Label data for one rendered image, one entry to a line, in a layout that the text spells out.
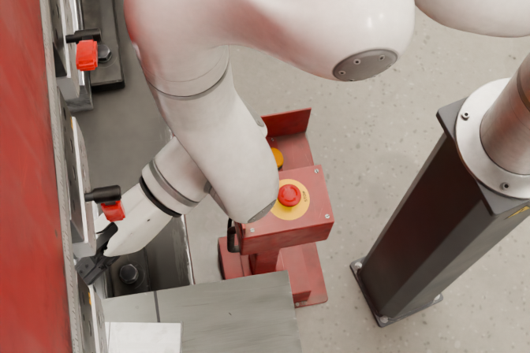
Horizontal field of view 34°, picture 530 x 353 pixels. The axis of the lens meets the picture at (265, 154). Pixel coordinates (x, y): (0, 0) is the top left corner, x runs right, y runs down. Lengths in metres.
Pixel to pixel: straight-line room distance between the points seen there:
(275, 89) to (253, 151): 1.41
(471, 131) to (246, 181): 0.43
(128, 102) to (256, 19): 0.75
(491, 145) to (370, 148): 1.11
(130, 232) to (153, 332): 0.15
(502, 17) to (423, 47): 1.69
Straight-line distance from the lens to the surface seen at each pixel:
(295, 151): 1.58
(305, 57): 0.69
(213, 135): 0.97
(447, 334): 2.27
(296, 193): 1.44
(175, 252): 1.35
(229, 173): 0.99
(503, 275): 2.34
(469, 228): 1.46
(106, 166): 1.40
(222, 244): 2.13
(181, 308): 1.20
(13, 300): 0.58
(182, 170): 1.10
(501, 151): 1.27
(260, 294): 1.20
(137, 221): 1.13
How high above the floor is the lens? 2.18
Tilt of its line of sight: 69 degrees down
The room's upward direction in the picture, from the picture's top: 7 degrees clockwise
